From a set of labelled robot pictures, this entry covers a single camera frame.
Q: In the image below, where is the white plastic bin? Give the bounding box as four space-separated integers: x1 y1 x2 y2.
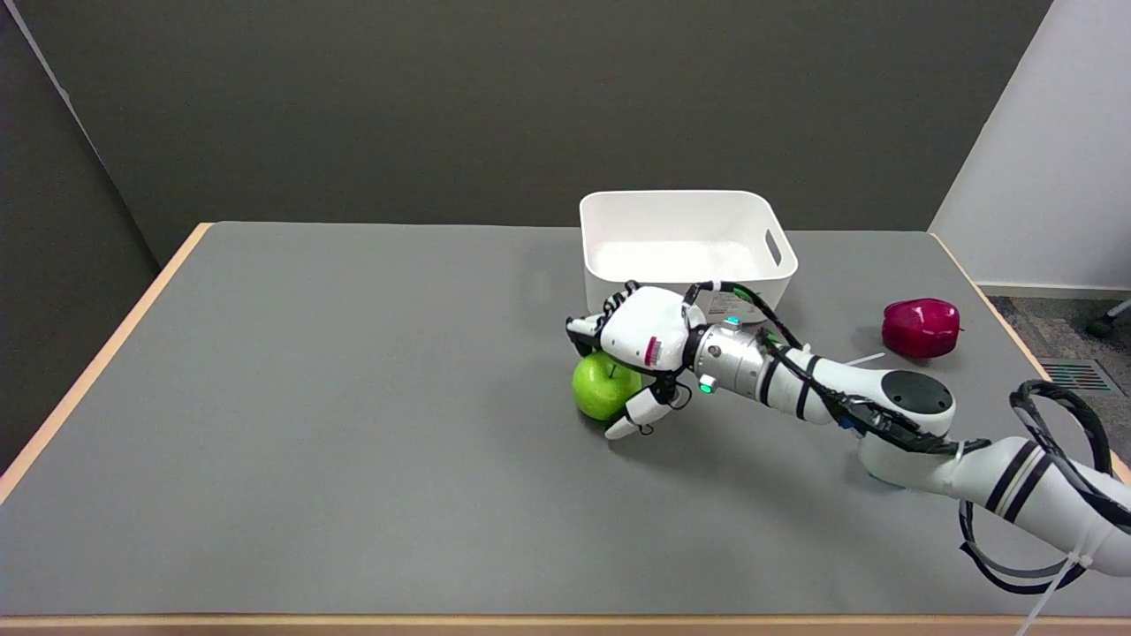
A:
579 190 800 327

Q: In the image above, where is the floor vent grille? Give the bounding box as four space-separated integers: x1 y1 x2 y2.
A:
1040 357 1117 395

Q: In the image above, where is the green apple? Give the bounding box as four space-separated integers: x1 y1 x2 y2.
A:
572 351 644 422

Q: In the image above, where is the black chair caster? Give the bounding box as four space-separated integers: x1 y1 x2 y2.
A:
1086 299 1131 339

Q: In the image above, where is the red apple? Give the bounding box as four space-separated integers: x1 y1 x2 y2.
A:
881 299 962 360

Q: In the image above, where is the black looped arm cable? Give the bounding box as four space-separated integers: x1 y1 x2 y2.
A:
958 379 1131 595

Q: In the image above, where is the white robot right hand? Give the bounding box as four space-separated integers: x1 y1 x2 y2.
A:
565 281 709 441

